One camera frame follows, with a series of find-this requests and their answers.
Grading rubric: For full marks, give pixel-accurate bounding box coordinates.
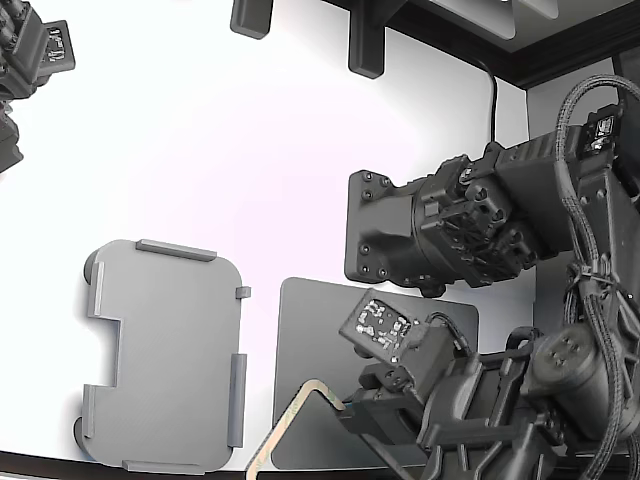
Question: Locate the idle black gripper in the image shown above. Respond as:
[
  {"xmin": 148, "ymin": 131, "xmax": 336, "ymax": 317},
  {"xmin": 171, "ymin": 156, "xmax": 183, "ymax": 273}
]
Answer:
[{"xmin": 0, "ymin": 0, "xmax": 49, "ymax": 174}]

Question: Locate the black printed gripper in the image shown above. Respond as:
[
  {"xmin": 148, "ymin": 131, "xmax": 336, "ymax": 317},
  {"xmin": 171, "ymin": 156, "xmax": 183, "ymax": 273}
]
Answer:
[{"xmin": 333, "ymin": 327, "xmax": 546, "ymax": 480}]

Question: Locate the black six-joint robot arm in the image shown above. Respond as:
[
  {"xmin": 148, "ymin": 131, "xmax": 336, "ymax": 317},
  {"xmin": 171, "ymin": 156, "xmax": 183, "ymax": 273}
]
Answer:
[{"xmin": 343, "ymin": 74, "xmax": 640, "ymax": 480}]

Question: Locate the dark grey rectangular tray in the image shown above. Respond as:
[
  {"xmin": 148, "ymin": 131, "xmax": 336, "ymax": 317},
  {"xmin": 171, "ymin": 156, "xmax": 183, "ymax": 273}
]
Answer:
[{"xmin": 272, "ymin": 277, "xmax": 481, "ymax": 471}]

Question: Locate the light grey rectangular holder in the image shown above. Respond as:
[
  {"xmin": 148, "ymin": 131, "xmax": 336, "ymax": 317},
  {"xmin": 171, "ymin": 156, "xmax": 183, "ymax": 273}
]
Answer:
[{"xmin": 73, "ymin": 238, "xmax": 252, "ymax": 476}]

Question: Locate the wrist camera with bare board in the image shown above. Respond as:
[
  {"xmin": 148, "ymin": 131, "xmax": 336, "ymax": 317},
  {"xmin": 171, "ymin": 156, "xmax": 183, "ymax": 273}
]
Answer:
[{"xmin": 338, "ymin": 287, "xmax": 454, "ymax": 396}]

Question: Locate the idle gripper camera module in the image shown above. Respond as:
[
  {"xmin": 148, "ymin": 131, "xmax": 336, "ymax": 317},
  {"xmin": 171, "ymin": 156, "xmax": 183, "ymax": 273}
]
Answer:
[{"xmin": 40, "ymin": 20, "xmax": 77, "ymax": 72}]

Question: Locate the small black bracket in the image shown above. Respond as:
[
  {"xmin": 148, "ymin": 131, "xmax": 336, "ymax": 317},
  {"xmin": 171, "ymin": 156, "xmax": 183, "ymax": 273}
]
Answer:
[{"xmin": 229, "ymin": 0, "xmax": 274, "ymax": 41}]

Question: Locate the braided grey cable bundle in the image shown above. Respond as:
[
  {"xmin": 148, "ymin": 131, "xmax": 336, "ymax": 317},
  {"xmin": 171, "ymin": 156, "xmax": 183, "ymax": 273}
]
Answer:
[{"xmin": 553, "ymin": 74, "xmax": 640, "ymax": 480}]

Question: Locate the thin black cable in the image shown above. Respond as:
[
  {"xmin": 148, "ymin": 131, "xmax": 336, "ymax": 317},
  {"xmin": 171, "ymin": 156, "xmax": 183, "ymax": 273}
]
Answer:
[{"xmin": 473, "ymin": 56, "xmax": 500, "ymax": 145}]

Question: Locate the tall black bracket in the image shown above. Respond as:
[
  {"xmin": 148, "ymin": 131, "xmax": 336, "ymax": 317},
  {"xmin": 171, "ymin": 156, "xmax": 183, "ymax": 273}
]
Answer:
[{"xmin": 347, "ymin": 0, "xmax": 387, "ymax": 80}]

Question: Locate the black border rail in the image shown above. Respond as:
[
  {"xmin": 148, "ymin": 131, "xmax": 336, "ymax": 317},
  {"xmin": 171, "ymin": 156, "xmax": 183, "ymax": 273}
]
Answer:
[{"xmin": 323, "ymin": 0, "xmax": 640, "ymax": 90}]

